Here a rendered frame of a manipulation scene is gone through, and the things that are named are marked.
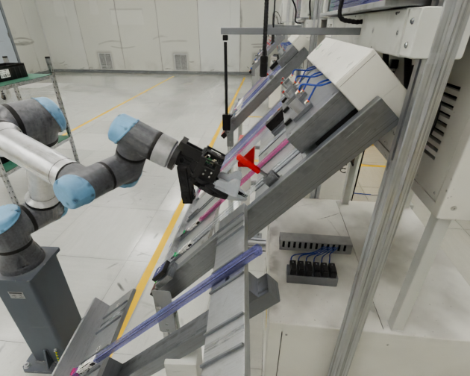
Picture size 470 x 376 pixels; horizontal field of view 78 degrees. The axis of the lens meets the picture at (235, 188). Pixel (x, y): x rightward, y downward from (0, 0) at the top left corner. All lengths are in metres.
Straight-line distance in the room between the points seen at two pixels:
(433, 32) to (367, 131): 0.17
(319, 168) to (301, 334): 0.53
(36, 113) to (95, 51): 9.78
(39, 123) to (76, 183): 0.38
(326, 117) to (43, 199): 1.03
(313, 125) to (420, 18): 0.23
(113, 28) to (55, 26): 1.79
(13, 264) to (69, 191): 0.70
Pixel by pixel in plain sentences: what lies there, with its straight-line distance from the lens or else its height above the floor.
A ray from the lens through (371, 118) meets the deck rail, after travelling 0.59.
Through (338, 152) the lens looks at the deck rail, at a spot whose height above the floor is 1.14.
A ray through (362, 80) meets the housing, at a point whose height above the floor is 1.27.
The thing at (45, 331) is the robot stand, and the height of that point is 0.24.
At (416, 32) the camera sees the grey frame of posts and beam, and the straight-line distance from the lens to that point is 0.54.
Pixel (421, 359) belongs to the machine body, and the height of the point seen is 0.52.
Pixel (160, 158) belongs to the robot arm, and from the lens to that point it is 0.70.
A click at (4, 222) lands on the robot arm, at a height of 0.77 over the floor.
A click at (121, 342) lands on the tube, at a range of 0.64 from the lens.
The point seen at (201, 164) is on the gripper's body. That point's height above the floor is 1.07.
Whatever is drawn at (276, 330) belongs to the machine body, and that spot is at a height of 0.58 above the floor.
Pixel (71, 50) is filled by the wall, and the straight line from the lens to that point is 11.18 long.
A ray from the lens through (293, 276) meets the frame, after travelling 1.00.
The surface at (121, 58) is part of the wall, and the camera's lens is 10.44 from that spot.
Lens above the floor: 1.36
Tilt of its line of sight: 29 degrees down
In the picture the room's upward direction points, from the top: straight up
